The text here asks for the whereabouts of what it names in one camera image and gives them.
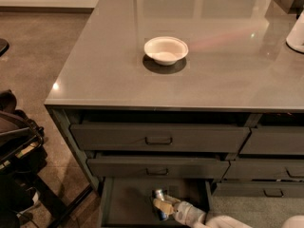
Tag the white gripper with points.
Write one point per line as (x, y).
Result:
(182, 210)

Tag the blue silver redbull can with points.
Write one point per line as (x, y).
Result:
(158, 195)

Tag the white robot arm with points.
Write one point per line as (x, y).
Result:
(213, 220)

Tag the grey open bottom drawer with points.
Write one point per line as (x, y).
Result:
(127, 203)

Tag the grey middle right drawer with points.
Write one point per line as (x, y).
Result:
(265, 170)

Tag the grey middle left drawer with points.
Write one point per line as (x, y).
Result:
(157, 167)

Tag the grey top right drawer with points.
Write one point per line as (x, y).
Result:
(277, 140)

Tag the grey bottom right drawer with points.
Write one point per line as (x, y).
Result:
(265, 189)

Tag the grey cabinet with counter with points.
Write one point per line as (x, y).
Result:
(238, 71)

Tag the white paper bowl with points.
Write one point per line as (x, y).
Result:
(165, 50)

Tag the white appliance on counter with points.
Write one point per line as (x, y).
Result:
(295, 39)

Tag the dark round object at left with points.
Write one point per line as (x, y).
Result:
(4, 46)

